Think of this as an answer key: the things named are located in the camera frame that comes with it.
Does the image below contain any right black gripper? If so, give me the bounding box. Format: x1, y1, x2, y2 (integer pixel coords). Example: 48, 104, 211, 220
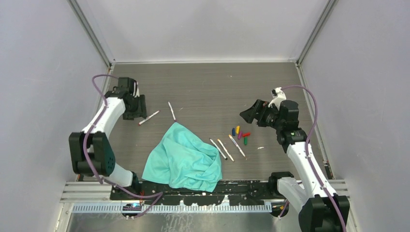
240, 99, 284, 130

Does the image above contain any red-tipped white pen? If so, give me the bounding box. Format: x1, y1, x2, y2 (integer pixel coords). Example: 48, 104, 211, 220
138, 110, 160, 126

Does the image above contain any magenta-tipped white pen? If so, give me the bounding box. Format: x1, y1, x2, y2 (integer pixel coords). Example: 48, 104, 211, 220
167, 101, 177, 122

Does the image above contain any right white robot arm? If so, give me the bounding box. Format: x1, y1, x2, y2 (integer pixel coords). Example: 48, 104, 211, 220
239, 100, 350, 232

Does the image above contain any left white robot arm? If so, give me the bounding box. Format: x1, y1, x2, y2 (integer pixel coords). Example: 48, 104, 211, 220
69, 77, 147, 200

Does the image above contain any yellow-tipped white pen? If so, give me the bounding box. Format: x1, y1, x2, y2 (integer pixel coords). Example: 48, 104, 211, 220
228, 134, 247, 158

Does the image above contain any orange-tipped white pen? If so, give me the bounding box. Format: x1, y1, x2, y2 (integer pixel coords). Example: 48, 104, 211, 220
217, 138, 234, 162

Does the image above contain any black-tipped white pen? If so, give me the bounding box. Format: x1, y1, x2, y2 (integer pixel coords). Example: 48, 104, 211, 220
209, 138, 228, 160

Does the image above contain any teal cloth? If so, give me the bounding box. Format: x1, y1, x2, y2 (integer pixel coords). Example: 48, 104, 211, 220
142, 122, 222, 192

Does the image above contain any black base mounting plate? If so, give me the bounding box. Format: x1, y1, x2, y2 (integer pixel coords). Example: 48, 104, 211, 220
110, 179, 289, 207

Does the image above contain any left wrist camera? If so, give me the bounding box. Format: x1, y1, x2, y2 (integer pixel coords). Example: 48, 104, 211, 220
133, 81, 140, 98

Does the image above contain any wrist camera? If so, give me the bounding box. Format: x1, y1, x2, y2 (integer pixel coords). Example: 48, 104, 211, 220
133, 81, 140, 98
268, 87, 286, 109

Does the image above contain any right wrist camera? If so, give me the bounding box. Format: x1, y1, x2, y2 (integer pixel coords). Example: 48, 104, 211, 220
268, 87, 286, 109

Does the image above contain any slotted aluminium rail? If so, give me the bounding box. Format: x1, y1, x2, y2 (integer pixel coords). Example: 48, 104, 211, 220
72, 203, 272, 214

